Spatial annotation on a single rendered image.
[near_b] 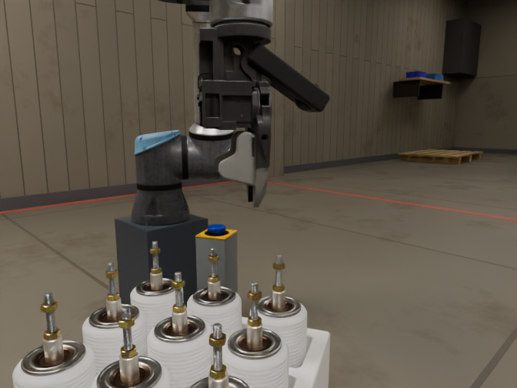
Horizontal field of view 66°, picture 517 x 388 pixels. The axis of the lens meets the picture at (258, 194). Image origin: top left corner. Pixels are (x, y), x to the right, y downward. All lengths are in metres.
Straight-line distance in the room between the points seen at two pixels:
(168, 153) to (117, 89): 2.22
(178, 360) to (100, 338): 0.13
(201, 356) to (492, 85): 8.03
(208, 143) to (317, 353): 0.56
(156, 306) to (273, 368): 0.27
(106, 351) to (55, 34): 2.63
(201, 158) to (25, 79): 2.12
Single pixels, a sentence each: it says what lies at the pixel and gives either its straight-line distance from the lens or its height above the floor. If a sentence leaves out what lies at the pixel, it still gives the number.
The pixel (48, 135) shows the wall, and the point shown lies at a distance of 3.02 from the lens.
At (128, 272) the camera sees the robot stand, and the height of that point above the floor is 0.17.
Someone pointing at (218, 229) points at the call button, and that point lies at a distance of 0.86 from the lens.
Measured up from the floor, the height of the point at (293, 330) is 0.23.
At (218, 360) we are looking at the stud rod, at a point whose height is 0.30.
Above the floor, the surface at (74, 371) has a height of 0.25.
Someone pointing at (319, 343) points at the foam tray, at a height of 0.18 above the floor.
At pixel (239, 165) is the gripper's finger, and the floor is 0.50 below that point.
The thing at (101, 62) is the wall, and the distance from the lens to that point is 3.18.
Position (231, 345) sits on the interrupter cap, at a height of 0.25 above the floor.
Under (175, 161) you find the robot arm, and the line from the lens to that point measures 1.01.
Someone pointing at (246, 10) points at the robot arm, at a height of 0.68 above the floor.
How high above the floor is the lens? 0.55
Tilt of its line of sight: 10 degrees down
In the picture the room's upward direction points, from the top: straight up
